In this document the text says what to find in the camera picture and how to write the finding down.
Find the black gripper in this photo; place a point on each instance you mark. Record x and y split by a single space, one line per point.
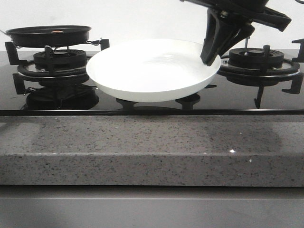
223 32

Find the white round plate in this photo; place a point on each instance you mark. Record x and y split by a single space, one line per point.
151 70

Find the fried egg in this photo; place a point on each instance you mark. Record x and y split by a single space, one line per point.
56 31

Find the black frying pan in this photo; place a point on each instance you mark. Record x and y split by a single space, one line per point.
41 36

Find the black right burner head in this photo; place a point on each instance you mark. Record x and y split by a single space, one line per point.
253 58

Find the black burner head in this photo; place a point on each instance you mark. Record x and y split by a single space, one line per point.
62 59
253 58

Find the black right pan support grate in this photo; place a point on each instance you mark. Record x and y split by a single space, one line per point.
262 77

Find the black pan support grate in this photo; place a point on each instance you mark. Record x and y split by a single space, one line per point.
262 77
47 78

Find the black glass gas cooktop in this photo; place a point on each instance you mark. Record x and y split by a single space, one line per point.
35 83

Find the black left burner head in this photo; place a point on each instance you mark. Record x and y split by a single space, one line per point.
62 59

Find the black left pan support grate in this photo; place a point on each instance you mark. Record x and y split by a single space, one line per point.
47 78

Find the silver wire pan trivet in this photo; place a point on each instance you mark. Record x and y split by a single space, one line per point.
94 43

